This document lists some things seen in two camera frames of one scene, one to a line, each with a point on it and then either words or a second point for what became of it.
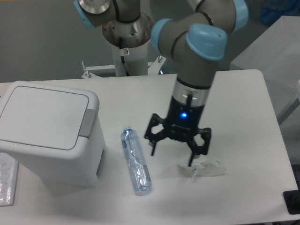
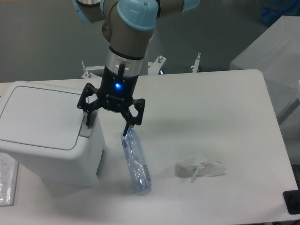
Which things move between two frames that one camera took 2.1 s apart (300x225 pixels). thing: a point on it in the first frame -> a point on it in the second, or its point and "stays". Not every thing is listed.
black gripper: [183, 120] -> [117, 88]
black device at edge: [292, 199] stays
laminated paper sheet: [8, 173] stays
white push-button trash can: [54, 131] stays
